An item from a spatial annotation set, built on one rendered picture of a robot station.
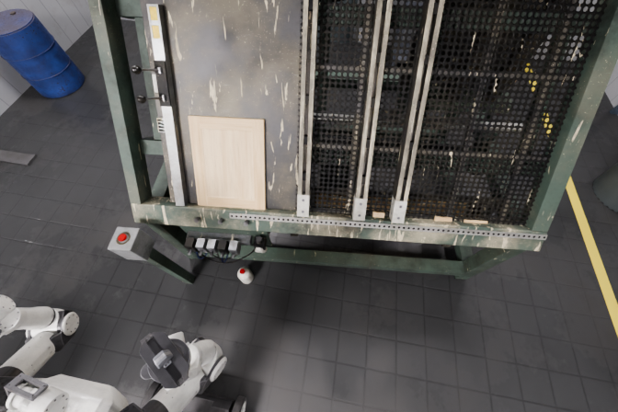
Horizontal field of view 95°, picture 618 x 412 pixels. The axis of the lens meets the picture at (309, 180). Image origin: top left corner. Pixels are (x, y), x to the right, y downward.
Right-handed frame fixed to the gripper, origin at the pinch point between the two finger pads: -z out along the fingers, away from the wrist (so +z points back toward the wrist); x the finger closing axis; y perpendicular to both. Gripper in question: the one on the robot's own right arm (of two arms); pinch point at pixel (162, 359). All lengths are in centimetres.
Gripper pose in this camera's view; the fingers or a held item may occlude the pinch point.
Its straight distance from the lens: 73.5
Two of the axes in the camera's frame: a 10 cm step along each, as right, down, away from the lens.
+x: -7.1, -6.8, 2.1
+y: 6.5, -5.1, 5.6
